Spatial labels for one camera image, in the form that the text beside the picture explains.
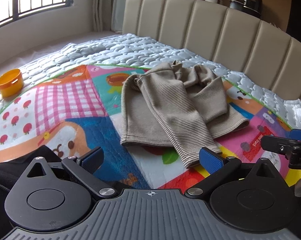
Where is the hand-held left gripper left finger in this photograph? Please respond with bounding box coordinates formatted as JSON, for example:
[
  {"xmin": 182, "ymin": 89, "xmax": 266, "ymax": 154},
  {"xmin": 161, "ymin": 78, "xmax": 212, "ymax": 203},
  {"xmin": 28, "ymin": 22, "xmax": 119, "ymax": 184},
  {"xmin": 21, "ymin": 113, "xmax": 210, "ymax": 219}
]
[{"xmin": 26, "ymin": 147, "xmax": 119, "ymax": 200}]

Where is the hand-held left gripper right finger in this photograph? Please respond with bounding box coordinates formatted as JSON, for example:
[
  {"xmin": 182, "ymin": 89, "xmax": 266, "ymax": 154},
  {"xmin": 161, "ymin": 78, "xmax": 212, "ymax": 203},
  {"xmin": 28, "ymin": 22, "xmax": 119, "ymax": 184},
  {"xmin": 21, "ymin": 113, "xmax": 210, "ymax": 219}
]
[{"xmin": 184, "ymin": 147, "xmax": 277, "ymax": 200}]

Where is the brown striped sweater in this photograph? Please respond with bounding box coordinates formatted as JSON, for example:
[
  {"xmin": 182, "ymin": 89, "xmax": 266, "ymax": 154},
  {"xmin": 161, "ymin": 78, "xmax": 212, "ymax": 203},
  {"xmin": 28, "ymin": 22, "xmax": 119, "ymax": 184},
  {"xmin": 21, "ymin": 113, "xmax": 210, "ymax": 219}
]
[{"xmin": 120, "ymin": 60, "xmax": 250, "ymax": 170}]

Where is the colourful printed play mat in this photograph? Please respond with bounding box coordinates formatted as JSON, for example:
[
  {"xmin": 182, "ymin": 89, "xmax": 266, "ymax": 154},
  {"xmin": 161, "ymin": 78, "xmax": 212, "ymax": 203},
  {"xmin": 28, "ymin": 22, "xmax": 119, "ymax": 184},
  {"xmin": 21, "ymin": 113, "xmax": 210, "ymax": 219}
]
[{"xmin": 0, "ymin": 64, "xmax": 301, "ymax": 190}]

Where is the orange plastic container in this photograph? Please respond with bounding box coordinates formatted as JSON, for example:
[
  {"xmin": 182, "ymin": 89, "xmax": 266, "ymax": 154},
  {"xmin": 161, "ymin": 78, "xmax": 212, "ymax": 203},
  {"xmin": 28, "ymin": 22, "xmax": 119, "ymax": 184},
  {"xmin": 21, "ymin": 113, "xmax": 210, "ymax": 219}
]
[{"xmin": 0, "ymin": 69, "xmax": 24, "ymax": 98}]

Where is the grey quilted bedspread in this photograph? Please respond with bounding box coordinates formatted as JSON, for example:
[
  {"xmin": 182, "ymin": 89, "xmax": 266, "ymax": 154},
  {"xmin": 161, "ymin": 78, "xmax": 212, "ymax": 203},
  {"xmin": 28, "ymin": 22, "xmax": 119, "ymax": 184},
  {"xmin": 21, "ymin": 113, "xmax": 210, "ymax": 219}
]
[{"xmin": 0, "ymin": 32, "xmax": 301, "ymax": 130}]

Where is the beige padded headboard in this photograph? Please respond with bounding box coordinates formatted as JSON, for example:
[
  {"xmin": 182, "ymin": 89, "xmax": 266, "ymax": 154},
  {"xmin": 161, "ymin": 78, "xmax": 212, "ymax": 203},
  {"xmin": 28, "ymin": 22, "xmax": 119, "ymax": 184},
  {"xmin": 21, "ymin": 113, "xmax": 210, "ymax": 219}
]
[{"xmin": 122, "ymin": 0, "xmax": 301, "ymax": 103}]

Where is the black glossy pot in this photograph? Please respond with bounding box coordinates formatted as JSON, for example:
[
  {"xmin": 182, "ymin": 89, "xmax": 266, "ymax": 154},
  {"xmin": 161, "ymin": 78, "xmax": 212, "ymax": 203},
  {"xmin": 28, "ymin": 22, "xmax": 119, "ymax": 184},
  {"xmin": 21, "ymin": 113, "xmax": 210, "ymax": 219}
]
[{"xmin": 243, "ymin": 0, "xmax": 262, "ymax": 18}]

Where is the beige curtain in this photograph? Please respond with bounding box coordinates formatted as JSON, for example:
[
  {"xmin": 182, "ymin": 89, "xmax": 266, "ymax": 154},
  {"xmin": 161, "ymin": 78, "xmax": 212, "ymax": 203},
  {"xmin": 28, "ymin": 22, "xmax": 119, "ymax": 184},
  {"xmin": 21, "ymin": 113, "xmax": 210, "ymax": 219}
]
[{"xmin": 92, "ymin": 0, "xmax": 124, "ymax": 34}]

